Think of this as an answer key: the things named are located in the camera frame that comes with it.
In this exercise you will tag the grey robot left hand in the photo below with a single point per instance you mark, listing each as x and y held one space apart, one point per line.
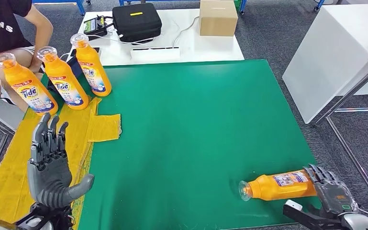
49 174

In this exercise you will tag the white table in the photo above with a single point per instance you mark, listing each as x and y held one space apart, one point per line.
323 60

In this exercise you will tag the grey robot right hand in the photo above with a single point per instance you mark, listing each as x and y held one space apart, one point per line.
332 193

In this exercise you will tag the orange detergent bottle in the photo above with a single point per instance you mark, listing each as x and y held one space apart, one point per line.
63 85
91 70
28 89
266 190

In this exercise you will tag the black remote controller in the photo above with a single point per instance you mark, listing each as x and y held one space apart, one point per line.
93 25

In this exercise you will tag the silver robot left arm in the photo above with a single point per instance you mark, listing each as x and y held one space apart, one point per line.
44 219

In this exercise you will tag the yellow tape patch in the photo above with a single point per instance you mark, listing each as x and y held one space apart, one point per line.
9 177

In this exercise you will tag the cardboard box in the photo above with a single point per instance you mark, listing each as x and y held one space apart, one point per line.
218 18

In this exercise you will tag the grey metal bench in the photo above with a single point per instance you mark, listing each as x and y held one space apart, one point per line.
0 116

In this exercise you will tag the white power strip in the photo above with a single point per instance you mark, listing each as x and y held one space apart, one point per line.
154 55

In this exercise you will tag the person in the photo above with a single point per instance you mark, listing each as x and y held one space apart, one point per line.
0 31

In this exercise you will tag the green table mat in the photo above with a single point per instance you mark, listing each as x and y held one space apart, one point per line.
187 111

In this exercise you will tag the blue tablet case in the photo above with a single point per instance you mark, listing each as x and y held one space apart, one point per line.
76 71

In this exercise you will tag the black carrying case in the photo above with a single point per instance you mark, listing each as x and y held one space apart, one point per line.
136 22

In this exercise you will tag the green plastic crate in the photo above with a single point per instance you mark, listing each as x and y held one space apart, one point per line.
237 3

